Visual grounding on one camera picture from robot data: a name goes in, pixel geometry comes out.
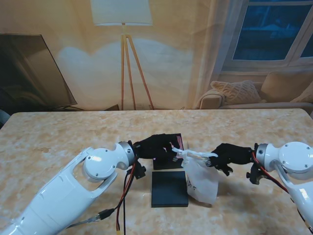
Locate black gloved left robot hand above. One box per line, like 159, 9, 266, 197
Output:
133, 134, 180, 164

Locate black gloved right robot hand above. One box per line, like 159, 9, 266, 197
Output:
206, 143, 254, 177

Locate black gift box pink inside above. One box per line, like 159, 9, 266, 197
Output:
152, 133, 185, 171

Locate white plastic bag orange print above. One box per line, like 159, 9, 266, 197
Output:
172, 146, 219, 205

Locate black gift box lid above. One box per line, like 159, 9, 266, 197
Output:
151, 171, 190, 208

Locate printed living room backdrop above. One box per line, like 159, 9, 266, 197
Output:
0, 0, 313, 114

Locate dark grey chair back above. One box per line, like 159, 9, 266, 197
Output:
0, 109, 11, 129

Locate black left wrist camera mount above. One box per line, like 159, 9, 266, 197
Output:
133, 160, 147, 181

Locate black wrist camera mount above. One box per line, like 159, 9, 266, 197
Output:
246, 165, 265, 185
133, 160, 147, 181

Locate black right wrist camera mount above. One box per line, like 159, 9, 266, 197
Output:
246, 165, 265, 185

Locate red black right arm cables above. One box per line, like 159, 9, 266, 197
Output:
251, 151, 313, 228

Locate red black arm cables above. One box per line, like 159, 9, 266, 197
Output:
115, 160, 137, 235
251, 151, 313, 228

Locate red black left arm cables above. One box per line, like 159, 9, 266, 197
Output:
115, 160, 137, 235

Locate grey usb cable black plug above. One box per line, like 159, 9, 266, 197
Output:
65, 209, 115, 230

